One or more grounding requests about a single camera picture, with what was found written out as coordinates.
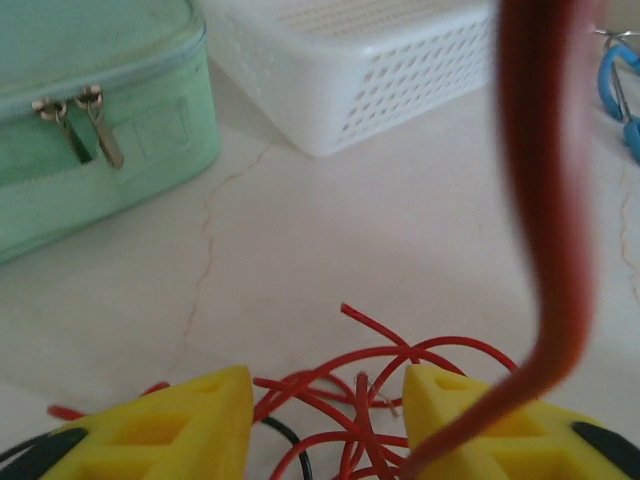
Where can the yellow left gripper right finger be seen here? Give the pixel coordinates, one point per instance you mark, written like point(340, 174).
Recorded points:
point(550, 450)

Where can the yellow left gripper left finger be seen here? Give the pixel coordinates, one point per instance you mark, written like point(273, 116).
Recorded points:
point(150, 440)

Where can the mint green medicine bag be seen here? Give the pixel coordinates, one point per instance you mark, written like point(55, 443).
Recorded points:
point(75, 200)

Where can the white perforated plastic basket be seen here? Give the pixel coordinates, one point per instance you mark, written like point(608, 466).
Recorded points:
point(350, 75)

